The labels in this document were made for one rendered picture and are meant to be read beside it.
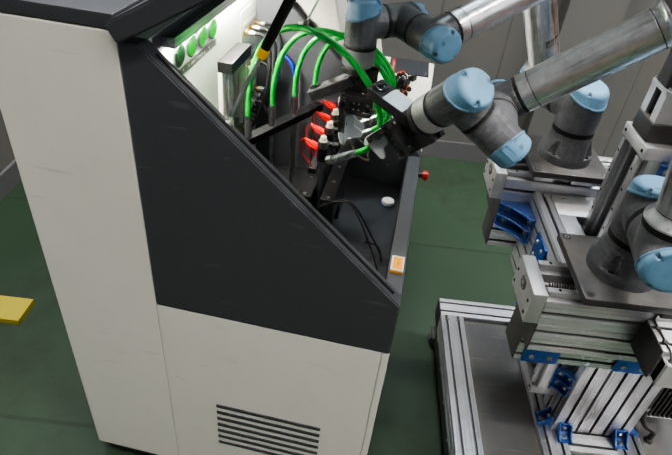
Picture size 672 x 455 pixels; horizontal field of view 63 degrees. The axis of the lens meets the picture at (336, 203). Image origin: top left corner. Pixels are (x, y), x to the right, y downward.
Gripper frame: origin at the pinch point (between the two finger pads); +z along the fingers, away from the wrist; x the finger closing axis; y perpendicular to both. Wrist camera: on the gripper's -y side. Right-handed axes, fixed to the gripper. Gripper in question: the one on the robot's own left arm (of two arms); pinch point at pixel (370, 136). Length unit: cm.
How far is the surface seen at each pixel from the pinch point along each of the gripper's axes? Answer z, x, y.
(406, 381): 92, 13, 90
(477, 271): 118, 88, 88
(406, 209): 22.1, 11.8, 22.3
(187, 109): -4.3, -33.4, -23.1
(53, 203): 32, -59, -26
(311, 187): 31.2, -4.1, 3.2
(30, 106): 15, -53, -42
